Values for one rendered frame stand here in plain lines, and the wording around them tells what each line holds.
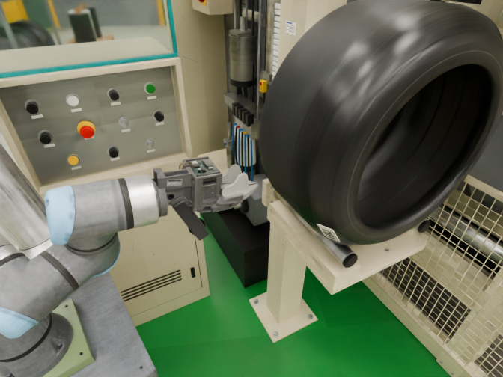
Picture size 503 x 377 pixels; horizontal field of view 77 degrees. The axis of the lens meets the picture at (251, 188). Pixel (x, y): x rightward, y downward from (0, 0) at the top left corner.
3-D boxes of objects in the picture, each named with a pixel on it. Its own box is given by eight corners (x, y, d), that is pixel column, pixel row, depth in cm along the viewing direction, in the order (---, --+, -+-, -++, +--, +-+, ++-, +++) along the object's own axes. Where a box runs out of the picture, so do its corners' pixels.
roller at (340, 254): (272, 191, 106) (282, 182, 106) (278, 198, 109) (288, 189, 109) (342, 265, 81) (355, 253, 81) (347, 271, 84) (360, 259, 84)
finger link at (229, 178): (260, 165, 65) (218, 172, 61) (256, 189, 68) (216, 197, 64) (252, 158, 67) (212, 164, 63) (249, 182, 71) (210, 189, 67)
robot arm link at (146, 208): (135, 238, 55) (126, 206, 62) (164, 232, 57) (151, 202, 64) (131, 195, 50) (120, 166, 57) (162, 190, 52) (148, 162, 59)
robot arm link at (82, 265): (50, 266, 63) (34, 235, 53) (99, 229, 70) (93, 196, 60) (84, 297, 61) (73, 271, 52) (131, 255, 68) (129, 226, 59)
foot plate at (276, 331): (248, 301, 176) (248, 298, 174) (290, 282, 186) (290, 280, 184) (273, 343, 157) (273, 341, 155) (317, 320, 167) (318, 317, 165)
